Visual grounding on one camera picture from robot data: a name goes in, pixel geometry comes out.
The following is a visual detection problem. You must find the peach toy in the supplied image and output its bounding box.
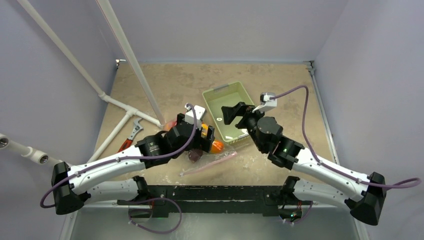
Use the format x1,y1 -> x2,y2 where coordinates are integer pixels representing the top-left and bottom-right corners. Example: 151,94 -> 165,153
163,119 -> 177,131

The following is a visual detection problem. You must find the yellow bell pepper toy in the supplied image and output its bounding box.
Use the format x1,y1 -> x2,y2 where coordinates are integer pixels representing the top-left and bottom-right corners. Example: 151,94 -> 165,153
201,123 -> 209,138

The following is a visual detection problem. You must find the orange green mango toy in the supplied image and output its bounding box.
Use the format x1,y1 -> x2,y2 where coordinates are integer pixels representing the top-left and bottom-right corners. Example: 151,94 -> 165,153
210,140 -> 225,154

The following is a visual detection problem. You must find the clear pink zip bag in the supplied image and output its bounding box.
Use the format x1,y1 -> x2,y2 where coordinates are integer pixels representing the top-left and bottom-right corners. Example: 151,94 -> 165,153
178,142 -> 237,177

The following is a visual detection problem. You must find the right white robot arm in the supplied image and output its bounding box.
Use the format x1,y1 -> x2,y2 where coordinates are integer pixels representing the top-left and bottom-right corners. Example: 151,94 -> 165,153
221,102 -> 387,226

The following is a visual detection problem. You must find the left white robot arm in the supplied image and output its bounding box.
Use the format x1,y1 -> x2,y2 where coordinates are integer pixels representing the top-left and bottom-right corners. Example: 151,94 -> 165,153
49,113 -> 215,215

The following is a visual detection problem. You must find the light green plastic basket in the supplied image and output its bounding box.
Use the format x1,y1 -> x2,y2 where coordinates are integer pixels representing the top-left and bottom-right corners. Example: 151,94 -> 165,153
202,81 -> 257,145

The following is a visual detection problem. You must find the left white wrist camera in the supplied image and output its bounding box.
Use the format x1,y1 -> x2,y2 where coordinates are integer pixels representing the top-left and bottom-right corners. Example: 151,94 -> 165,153
184,103 -> 207,128

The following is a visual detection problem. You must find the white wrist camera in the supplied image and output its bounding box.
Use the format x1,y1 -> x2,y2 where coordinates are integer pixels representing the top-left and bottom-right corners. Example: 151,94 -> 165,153
184,103 -> 207,128
252,92 -> 278,113

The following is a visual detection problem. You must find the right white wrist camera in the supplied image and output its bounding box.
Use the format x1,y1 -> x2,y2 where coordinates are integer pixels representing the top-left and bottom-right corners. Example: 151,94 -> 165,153
252,92 -> 278,113

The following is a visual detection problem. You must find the orange handled tool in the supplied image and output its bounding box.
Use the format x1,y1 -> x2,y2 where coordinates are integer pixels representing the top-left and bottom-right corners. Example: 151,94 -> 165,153
117,117 -> 144,153

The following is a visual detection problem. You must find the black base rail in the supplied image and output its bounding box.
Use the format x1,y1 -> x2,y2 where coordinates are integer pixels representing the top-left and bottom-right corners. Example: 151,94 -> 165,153
117,185 -> 311,218

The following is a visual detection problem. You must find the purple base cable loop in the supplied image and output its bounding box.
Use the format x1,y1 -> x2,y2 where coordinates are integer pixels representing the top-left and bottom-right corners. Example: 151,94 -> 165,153
127,196 -> 184,235

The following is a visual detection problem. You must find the aluminium frame rail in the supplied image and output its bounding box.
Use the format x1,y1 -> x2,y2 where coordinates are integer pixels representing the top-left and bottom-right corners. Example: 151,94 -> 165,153
303,60 -> 370,240

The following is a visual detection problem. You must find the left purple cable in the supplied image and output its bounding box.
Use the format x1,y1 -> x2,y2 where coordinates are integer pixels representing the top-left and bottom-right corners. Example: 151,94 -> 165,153
39,103 -> 198,210

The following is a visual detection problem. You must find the white PVC pipe frame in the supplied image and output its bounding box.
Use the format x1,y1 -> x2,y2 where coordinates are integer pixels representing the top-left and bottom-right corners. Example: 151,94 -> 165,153
0,0 -> 167,167

